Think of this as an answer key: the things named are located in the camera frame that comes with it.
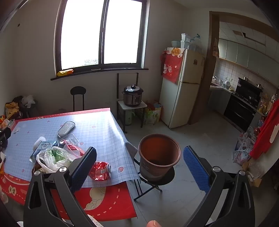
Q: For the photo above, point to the red garment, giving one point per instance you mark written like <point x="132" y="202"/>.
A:
<point x="266" y="133"/>

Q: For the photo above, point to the grey kitchen base cabinet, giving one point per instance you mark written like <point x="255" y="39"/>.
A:
<point x="219" y="100"/>

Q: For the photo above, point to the pile of plastic bags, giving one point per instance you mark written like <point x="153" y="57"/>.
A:
<point x="245" y="146"/>

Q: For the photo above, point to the yellow packet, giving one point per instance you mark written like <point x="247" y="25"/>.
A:
<point x="65" y="72"/>

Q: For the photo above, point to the pale green jug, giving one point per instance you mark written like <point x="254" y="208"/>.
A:
<point x="130" y="116"/>

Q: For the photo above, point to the colourful gift bag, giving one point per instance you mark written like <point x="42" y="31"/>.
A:
<point x="152" y="113"/>

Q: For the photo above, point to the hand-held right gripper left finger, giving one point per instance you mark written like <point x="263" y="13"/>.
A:
<point x="84" y="169"/>

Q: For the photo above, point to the dark framed window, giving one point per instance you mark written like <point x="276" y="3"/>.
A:
<point x="82" y="32"/>

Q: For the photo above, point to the black kitchen stove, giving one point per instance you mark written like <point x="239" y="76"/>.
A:
<point x="239" y="113"/>

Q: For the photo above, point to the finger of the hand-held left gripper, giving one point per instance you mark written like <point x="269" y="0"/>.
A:
<point x="4" y="133"/>

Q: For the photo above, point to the black bin with white bag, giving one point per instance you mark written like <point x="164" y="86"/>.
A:
<point x="28" y="104"/>

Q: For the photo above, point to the black folding stool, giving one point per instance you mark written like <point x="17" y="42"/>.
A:
<point x="157" y="185"/>

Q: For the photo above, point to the electric pressure cooker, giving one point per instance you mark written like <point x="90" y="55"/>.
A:
<point x="131" y="96"/>

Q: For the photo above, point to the brown plastic bucket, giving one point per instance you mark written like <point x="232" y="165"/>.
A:
<point x="152" y="168"/>

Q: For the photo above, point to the kitchen wall cabinets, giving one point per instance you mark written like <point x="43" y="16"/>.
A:
<point x="244" y="54"/>

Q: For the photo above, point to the brown door frame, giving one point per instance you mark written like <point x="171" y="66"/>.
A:
<point x="204" y="87"/>

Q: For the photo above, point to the person's right hand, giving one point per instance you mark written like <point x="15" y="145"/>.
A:
<point x="153" y="224"/>

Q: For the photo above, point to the small white table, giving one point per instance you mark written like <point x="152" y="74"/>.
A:
<point x="133" y="107"/>

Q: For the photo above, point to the white storage boxes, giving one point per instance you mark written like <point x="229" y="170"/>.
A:
<point x="185" y="41"/>

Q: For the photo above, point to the red printed hanging cloth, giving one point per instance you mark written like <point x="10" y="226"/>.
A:
<point x="172" y="65"/>

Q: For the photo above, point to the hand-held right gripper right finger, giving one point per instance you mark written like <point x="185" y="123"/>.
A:
<point x="196" y="170"/>

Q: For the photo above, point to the cream refrigerator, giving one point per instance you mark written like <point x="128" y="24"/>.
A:
<point x="187" y="98"/>

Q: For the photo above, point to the blue cardboard box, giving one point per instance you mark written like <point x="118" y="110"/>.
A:
<point x="43" y="146"/>

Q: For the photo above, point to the clear plastic tray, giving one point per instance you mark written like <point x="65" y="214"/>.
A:
<point x="73" y="138"/>

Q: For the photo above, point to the dark wooden chair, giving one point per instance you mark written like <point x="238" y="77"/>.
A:
<point x="118" y="85"/>

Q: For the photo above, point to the crushed red can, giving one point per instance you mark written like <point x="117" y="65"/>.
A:
<point x="99" y="171"/>

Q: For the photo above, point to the black range hood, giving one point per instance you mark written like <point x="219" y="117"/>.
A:
<point x="248" y="87"/>

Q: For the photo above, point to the yellow bag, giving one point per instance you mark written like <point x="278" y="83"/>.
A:
<point x="13" y="110"/>

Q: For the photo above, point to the red snack packet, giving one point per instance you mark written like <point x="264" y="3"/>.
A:
<point x="73" y="148"/>

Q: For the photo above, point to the white foam fruit net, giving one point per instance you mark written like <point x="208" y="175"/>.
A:
<point x="39" y="141"/>

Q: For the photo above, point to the blue plaid tablecloth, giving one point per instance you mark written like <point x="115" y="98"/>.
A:
<point x="98" y="126"/>

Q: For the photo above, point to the plastic bag with greens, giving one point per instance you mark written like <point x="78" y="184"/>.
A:
<point x="54" y="158"/>

